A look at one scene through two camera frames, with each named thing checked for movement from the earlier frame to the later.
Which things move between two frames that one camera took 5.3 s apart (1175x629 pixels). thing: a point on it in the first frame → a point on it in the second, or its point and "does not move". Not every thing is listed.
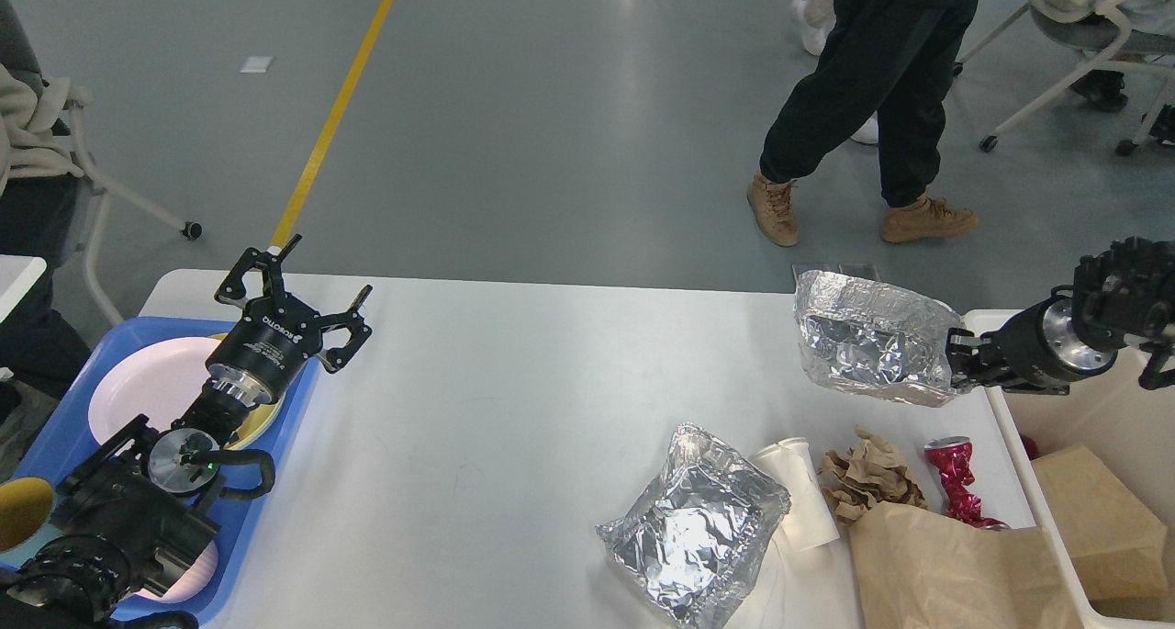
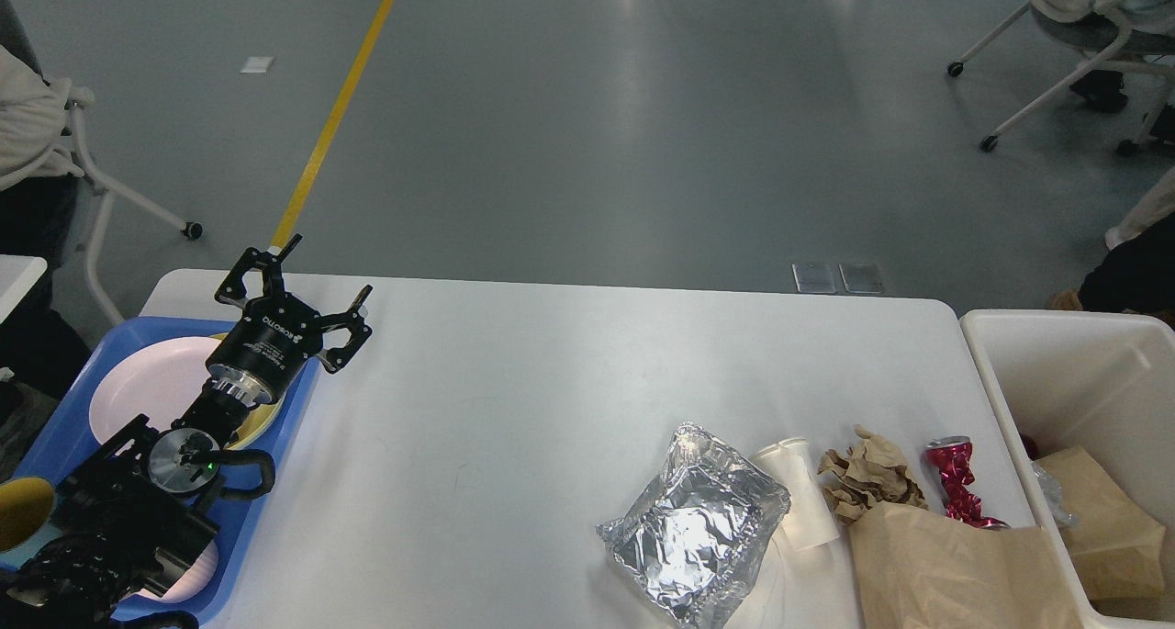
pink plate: x=161 y=379 does not move
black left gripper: x=263 y=350 does not move
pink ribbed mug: x=192 y=581 does not move
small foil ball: x=871 y=337 → x=1053 y=493
